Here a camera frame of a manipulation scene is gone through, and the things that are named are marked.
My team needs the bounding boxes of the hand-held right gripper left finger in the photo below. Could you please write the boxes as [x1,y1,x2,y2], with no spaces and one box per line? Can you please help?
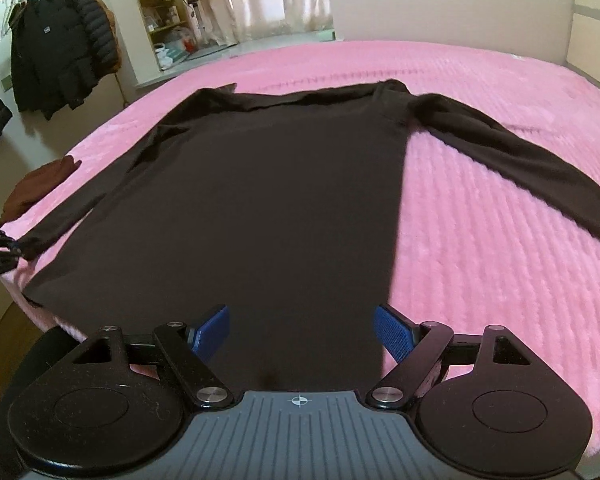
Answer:
[72,304,236,411]

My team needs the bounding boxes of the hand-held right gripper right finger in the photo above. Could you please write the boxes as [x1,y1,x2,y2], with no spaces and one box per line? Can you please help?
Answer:
[371,304,533,411]

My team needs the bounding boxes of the black long-sleeve shirt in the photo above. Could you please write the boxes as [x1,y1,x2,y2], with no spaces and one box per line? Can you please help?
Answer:
[17,79,600,396]

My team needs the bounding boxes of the brown garment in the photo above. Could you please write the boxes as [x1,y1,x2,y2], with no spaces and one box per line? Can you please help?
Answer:
[0,158,82,224]

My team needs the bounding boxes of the pink fleece blanket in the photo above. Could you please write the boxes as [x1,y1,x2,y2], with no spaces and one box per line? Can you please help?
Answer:
[0,40,600,461]

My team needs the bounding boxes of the black puffer jacket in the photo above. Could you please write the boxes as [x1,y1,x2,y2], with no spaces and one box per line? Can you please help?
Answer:
[10,0,122,121]

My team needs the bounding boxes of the brown jacket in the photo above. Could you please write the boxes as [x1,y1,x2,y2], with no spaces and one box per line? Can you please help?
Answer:
[70,0,124,77]

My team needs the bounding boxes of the cluttered storage shelf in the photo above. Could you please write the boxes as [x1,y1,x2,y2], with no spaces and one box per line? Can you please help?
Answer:
[126,0,204,72]

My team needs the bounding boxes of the sheer window curtain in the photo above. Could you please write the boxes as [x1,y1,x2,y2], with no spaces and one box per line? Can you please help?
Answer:
[197,0,334,47]

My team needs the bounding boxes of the beige headboard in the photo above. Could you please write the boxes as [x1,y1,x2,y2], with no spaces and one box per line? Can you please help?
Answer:
[565,0,600,102]

